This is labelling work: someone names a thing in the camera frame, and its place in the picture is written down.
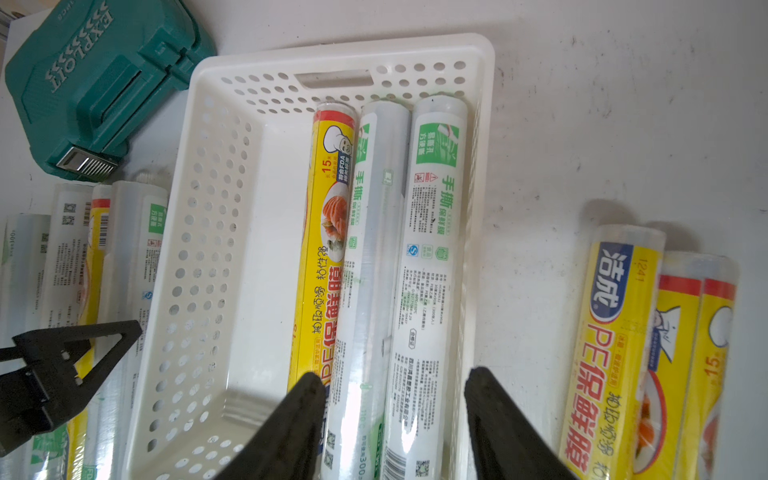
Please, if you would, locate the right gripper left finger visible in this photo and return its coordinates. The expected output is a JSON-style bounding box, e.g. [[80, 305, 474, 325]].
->
[[217, 372, 326, 480]]

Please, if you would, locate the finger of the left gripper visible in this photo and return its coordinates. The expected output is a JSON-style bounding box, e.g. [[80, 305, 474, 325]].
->
[[1, 320, 143, 456]]

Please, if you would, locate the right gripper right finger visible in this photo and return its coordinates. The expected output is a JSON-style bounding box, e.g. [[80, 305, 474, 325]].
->
[[464, 367, 575, 480]]

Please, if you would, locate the clear green label wrap roll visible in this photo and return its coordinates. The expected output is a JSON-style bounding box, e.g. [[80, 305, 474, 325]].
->
[[319, 101, 411, 479]]

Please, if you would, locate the white green wrap roll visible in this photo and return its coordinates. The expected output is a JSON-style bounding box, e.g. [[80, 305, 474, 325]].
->
[[381, 95, 468, 479]]

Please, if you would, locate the white plastic perforated basket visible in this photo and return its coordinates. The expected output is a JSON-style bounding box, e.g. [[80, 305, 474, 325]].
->
[[118, 33, 496, 479]]

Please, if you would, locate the red oval label wrap roll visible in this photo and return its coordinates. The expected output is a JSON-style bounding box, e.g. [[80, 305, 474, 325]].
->
[[83, 181, 168, 479]]

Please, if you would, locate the yellow wrap roll chef label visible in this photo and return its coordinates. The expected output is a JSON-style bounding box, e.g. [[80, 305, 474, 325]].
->
[[288, 102, 357, 387]]

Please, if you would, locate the yellow PE wrap roll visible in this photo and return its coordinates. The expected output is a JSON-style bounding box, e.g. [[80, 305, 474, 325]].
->
[[558, 225, 666, 479]]

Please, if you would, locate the grape print wrap roll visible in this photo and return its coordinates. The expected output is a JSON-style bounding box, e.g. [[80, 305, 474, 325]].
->
[[1, 214, 50, 348]]

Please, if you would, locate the white text wrap roll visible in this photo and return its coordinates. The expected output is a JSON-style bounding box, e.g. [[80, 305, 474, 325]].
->
[[26, 183, 93, 479]]

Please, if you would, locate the yellow wrap roll rightmost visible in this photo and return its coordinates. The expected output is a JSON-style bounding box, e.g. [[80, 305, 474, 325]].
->
[[633, 251, 738, 479]]

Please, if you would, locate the yellow wrap roll left group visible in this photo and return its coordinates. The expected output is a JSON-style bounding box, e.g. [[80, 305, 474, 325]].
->
[[66, 184, 112, 479]]

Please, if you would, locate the green plastic tool case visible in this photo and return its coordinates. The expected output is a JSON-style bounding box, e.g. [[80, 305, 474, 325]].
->
[[5, 1, 216, 183]]

